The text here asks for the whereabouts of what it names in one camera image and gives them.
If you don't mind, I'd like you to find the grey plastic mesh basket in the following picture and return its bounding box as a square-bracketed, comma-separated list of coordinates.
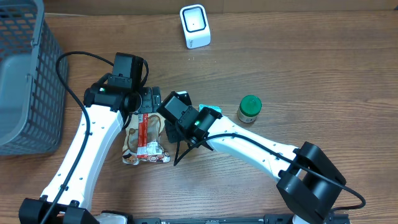
[1, 0, 69, 156]

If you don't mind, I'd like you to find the red candy bar wrapper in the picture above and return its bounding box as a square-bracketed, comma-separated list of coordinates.
[137, 113, 148, 159]

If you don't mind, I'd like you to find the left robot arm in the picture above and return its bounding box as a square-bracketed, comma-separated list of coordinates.
[19, 52, 149, 223]

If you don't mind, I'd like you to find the teal wet wipes pack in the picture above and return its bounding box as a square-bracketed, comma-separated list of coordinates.
[198, 104, 222, 113]

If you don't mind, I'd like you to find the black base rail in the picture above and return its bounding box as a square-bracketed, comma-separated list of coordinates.
[130, 213, 351, 224]

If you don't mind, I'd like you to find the green lid jar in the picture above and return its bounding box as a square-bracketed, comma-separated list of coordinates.
[237, 95, 262, 123]

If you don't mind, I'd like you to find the brown red snack bag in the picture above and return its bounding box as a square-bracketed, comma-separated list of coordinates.
[122, 113, 170, 166]

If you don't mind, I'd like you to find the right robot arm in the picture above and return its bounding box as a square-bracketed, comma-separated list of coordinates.
[157, 91, 346, 223]

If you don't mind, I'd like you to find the white barcode scanner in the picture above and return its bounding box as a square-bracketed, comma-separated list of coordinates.
[180, 4, 211, 49]

